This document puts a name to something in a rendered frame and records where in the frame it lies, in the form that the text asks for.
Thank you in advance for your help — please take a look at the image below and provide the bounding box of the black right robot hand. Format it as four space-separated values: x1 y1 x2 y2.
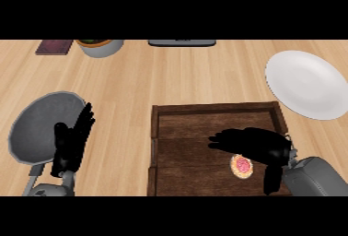
206 127 293 196

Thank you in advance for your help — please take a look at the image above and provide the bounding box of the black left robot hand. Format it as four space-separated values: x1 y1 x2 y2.
48 101 96 179

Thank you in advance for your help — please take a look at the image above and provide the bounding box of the pink frosted cupcake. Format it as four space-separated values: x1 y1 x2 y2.
228 154 255 180

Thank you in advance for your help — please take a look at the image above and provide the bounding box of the brown wooden tray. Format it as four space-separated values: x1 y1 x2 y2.
146 100 293 197

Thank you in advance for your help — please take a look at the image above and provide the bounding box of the white plate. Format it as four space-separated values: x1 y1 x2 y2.
264 50 348 121

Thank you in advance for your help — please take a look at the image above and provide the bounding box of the grey frying pan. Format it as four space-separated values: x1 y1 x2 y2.
7 90 90 194

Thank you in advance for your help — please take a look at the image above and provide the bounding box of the dark red book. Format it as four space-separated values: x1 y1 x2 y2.
34 39 75 56

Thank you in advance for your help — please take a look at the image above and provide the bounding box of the grey plant pot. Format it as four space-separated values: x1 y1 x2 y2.
75 39 125 59

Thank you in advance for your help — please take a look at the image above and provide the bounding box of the dark grey appliance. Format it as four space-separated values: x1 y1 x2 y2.
147 39 218 48

